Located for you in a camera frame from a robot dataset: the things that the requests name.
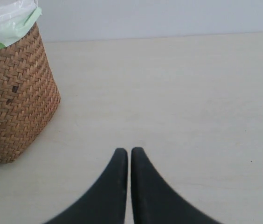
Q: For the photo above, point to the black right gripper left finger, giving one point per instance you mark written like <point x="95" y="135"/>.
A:
<point x="105" y="201"/>

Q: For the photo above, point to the white plastic bin liner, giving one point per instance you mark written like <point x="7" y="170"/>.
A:
<point x="16" y="18"/>

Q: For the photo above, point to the woven brown wicker basket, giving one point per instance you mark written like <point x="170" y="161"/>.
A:
<point x="29" y="95"/>

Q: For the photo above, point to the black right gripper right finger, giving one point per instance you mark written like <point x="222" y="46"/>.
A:
<point x="153" y="199"/>

